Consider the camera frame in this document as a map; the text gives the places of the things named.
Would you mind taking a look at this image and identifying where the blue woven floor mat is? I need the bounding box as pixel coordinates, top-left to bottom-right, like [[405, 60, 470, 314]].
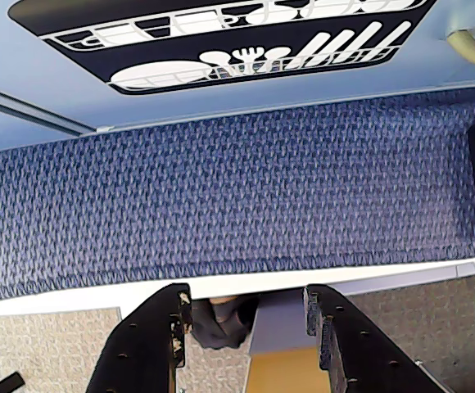
[[0, 86, 475, 307]]

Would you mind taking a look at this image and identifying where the yellow wooden board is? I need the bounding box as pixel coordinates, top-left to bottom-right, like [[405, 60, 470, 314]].
[[245, 347, 324, 393]]

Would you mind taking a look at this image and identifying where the beige dishwasher door handle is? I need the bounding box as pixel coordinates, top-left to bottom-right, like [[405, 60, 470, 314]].
[[445, 30, 475, 69]]

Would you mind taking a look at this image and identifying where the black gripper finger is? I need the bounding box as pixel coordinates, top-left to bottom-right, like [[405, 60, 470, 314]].
[[302, 284, 455, 393], [85, 282, 193, 393]]

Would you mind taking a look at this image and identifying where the black bar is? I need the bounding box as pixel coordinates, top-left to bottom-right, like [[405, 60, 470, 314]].
[[0, 370, 26, 393]]

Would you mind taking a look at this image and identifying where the dark grey fabric object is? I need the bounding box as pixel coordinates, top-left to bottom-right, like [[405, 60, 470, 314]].
[[191, 296, 260, 350]]

